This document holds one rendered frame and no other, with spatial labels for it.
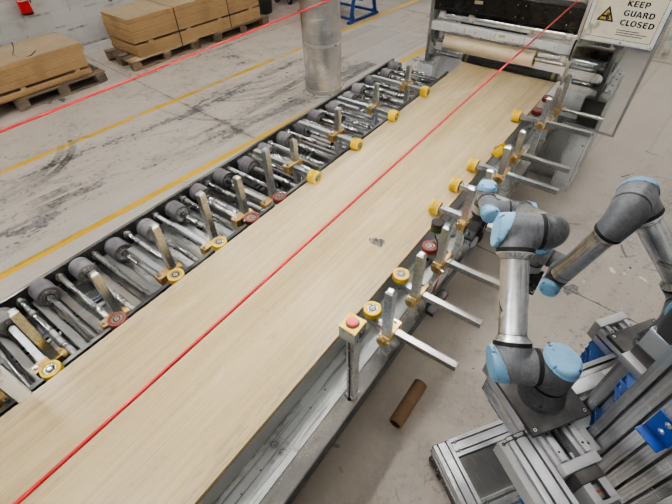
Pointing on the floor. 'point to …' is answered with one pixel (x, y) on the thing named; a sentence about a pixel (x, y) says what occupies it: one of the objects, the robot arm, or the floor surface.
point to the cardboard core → (407, 403)
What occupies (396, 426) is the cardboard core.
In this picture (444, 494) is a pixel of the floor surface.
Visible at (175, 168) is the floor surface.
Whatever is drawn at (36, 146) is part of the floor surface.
